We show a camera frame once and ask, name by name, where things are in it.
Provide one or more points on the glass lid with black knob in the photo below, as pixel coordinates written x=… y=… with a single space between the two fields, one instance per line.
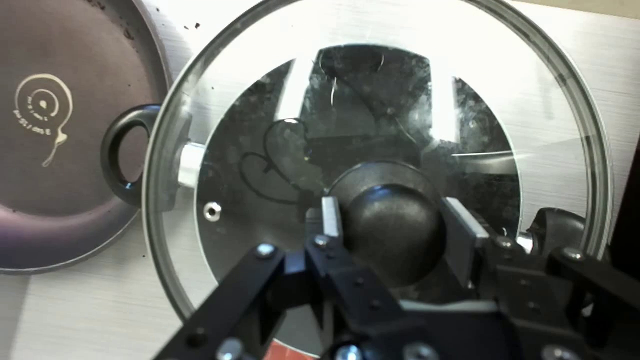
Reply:
x=232 y=66

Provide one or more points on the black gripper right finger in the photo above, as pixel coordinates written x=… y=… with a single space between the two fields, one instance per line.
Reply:
x=466 y=227

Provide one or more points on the dark nonstick frying pan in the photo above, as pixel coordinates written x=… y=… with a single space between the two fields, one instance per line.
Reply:
x=66 y=187

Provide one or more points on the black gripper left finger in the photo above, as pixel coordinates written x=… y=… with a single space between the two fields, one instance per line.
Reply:
x=331 y=217

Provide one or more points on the red round object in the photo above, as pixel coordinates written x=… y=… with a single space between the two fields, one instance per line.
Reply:
x=293 y=352

